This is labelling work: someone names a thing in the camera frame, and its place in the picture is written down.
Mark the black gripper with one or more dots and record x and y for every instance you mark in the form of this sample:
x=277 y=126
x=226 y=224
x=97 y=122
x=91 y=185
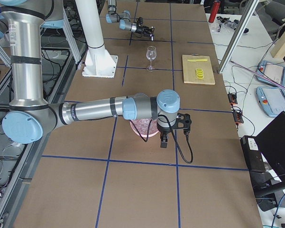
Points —
x=163 y=131
x=139 y=29

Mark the steel jigger cup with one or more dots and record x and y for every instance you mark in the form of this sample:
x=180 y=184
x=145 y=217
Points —
x=152 y=33

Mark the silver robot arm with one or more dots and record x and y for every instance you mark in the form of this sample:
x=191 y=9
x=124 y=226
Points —
x=31 y=116
x=125 y=23

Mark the clear wine glass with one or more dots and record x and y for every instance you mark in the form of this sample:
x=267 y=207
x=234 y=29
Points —
x=151 y=56

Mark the pink ribbed bowl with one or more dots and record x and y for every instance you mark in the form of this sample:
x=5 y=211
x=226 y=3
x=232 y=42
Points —
x=142 y=131

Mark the yellow plastic knife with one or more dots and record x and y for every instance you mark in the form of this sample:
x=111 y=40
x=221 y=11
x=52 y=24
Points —
x=198 y=60

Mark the bamboo cutting board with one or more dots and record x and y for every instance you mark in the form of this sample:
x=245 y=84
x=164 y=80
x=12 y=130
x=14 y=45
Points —
x=189 y=76

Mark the yellow lemon slices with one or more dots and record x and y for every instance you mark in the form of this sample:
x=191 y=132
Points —
x=199 y=73

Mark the red thermos bottle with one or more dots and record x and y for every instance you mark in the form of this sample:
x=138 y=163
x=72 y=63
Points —
x=214 y=10

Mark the clear plastic bag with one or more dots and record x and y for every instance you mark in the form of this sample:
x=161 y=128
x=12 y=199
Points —
x=223 y=23

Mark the orange black connector strip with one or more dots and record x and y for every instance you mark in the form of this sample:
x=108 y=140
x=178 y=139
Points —
x=236 y=111

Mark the black box with label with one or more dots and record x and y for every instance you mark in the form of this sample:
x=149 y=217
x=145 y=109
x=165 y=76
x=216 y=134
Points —
x=252 y=154

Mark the black monitor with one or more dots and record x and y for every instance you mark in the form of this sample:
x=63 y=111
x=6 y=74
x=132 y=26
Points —
x=271 y=143

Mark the near blue teach pendant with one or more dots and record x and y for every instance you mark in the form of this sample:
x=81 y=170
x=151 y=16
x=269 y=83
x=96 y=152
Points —
x=271 y=99

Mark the blue teach pendant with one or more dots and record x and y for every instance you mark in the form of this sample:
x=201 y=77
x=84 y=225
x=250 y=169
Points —
x=276 y=72
x=271 y=99

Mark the far blue teach pendant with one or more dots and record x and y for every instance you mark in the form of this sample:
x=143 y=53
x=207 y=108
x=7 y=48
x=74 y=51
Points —
x=276 y=72

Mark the wooden plank stand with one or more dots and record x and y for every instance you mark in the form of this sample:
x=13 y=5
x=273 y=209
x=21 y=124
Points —
x=284 y=35

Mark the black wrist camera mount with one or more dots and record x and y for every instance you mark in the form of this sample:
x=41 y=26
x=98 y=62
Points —
x=183 y=121

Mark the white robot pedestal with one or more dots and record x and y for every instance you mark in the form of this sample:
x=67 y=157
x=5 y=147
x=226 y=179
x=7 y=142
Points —
x=98 y=62

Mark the aluminium frame post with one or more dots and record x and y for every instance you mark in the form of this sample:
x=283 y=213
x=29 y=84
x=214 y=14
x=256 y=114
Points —
x=243 y=22

